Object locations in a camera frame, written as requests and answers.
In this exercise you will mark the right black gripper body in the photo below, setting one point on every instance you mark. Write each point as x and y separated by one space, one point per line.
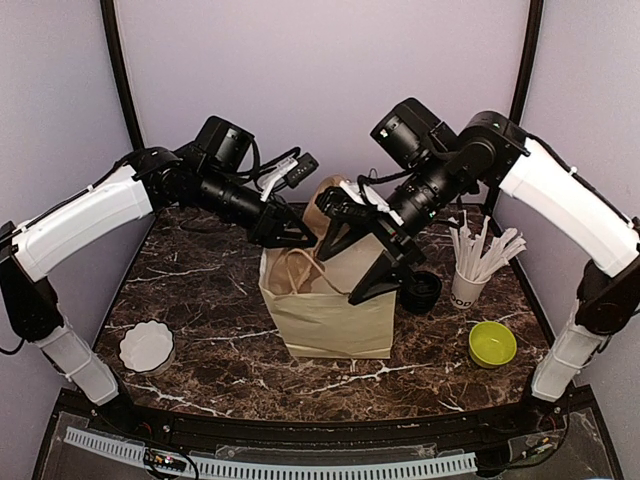
398 236

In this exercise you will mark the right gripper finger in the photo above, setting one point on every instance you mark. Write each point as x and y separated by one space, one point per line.
386 274
339 236

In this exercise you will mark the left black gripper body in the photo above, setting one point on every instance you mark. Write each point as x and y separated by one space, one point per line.
214 194

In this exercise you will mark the brown cardboard cup carrier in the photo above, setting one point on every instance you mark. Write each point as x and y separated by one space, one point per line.
313 218

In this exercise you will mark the cream paper bag with handles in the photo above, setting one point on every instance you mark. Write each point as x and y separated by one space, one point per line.
308 302

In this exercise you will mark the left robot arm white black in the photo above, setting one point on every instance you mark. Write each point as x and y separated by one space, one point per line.
142 183

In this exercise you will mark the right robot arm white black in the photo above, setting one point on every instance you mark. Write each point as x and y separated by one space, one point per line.
437 165

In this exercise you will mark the stack of black lids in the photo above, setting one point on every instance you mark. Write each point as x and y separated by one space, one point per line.
421 294

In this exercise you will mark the white cup holding straws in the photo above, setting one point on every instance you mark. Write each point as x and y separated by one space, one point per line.
464 292

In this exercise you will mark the bundle of wrapped straws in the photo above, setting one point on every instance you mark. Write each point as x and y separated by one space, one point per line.
478 257

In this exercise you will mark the green bowl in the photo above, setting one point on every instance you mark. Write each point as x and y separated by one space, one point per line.
491 345

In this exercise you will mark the white scalloped bowl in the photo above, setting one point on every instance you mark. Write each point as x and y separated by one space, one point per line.
148 348

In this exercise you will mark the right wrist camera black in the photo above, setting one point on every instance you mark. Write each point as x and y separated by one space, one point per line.
402 132

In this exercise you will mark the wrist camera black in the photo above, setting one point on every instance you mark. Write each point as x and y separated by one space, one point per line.
402 132
223 144

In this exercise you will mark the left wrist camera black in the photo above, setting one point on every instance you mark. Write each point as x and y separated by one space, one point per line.
223 144

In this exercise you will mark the white cable duct strip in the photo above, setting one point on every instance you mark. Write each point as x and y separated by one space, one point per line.
167 463

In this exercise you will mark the right black frame post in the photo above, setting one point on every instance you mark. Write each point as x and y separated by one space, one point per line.
528 54

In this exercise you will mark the black frame post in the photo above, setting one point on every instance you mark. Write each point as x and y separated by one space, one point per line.
528 54
120 74

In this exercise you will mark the left black frame post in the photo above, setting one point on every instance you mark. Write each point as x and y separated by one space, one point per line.
120 74

